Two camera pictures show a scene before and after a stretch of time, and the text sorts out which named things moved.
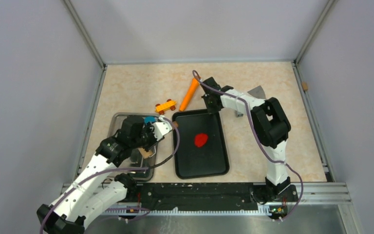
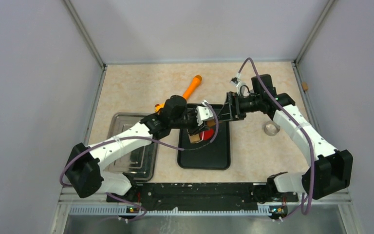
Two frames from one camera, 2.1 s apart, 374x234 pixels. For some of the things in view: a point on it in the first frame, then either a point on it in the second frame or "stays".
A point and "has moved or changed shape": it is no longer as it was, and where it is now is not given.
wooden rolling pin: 143,153 -> 196,138
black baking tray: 202,151 has moved or changed shape
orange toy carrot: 190,93 stays
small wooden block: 305,86 stays
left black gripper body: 147,139 -> 189,121
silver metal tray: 114,121 stays
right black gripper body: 212,109 -> 243,105
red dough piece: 200,139 -> 207,135
